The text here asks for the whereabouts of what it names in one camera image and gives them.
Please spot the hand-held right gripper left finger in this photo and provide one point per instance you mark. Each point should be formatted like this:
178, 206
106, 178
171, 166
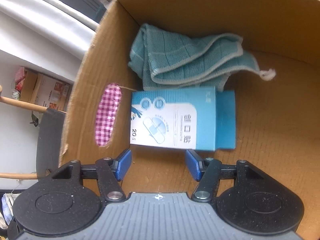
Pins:
123, 163

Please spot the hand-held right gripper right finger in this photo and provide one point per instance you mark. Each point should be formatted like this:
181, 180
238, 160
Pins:
192, 165

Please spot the blue bandage box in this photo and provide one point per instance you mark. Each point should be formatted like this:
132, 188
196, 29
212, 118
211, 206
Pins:
175, 120

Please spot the cardboard box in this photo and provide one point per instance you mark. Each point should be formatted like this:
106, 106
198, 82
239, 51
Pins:
262, 142

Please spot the teal towel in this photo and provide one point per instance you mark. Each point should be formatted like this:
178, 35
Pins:
180, 55

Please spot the pink checkered cloth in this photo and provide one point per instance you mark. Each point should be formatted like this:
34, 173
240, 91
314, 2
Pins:
107, 115

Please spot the wooden chair with black seat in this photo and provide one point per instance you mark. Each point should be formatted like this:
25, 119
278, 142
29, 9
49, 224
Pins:
50, 135

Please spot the brown printed carton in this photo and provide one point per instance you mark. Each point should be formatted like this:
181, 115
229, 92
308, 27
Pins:
47, 90

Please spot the white crumpled cloth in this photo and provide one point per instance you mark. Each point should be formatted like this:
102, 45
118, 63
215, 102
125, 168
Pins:
6, 205

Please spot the red snack packet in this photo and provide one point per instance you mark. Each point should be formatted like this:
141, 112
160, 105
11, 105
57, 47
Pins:
20, 76

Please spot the dark cabinet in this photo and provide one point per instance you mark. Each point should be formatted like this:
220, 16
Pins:
85, 3

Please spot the white curtain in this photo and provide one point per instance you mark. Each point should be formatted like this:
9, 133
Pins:
37, 17

